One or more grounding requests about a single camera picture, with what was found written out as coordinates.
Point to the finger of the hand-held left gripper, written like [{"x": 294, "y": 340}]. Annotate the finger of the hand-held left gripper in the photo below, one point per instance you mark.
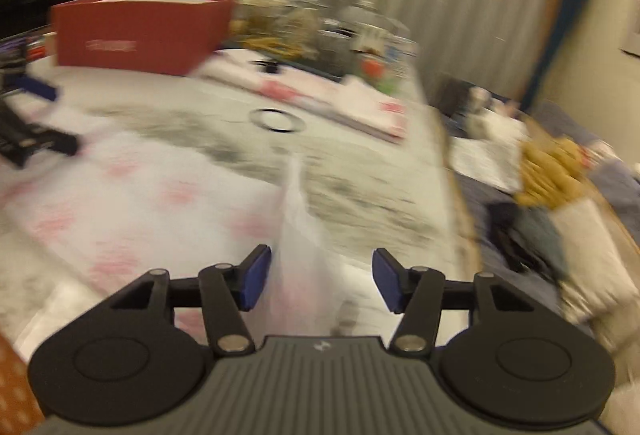
[
  {"x": 40, "y": 142},
  {"x": 37, "y": 87}
]

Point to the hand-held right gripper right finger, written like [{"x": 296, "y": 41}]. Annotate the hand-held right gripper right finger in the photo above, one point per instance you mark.
[{"x": 387, "y": 280}]

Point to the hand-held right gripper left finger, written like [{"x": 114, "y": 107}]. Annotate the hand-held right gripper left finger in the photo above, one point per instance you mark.
[{"x": 255, "y": 277}]

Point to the red cardboard box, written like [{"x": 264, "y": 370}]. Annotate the red cardboard box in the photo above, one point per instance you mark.
[{"x": 140, "y": 30}]

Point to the white pink-printed shopping bag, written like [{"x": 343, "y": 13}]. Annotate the white pink-printed shopping bag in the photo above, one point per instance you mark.
[{"x": 150, "y": 215}]

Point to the folded pink bag red print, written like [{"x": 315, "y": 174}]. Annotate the folded pink bag red print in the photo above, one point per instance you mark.
[{"x": 365, "y": 112}]

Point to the blue-grey sofa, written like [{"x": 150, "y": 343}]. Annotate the blue-grey sofa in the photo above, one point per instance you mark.
[{"x": 480, "y": 195}]

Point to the grey clothing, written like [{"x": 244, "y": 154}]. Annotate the grey clothing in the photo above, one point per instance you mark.
[{"x": 525, "y": 230}]

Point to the white lace cloth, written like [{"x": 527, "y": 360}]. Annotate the white lace cloth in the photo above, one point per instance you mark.
[{"x": 480, "y": 160}]

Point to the beige pillow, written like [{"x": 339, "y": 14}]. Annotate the beige pillow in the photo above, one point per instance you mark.
[{"x": 590, "y": 255}]

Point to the green orange toy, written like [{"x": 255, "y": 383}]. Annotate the green orange toy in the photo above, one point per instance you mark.
[{"x": 375, "y": 70}]

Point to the teal tray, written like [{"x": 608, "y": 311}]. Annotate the teal tray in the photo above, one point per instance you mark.
[{"x": 280, "y": 50}]

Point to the wooden cup rack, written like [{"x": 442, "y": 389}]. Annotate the wooden cup rack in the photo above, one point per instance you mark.
[{"x": 270, "y": 42}]

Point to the grey glass pitcher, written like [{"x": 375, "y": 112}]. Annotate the grey glass pitcher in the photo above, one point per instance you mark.
[{"x": 332, "y": 50}]

